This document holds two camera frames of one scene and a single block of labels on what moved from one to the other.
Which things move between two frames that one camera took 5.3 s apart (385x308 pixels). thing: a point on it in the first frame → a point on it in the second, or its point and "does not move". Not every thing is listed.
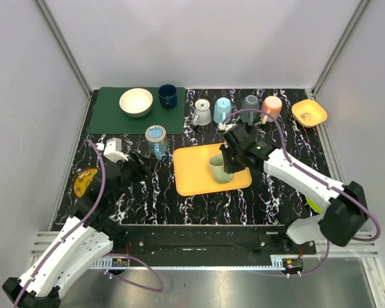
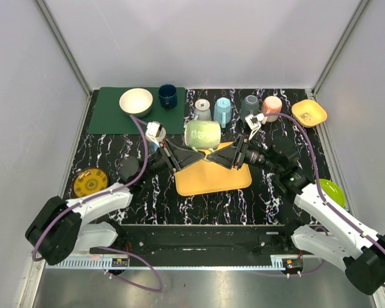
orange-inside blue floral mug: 155,135 does not move
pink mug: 272,105 does not move
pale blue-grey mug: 203,115 does not move
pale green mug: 217,164 → 205,135
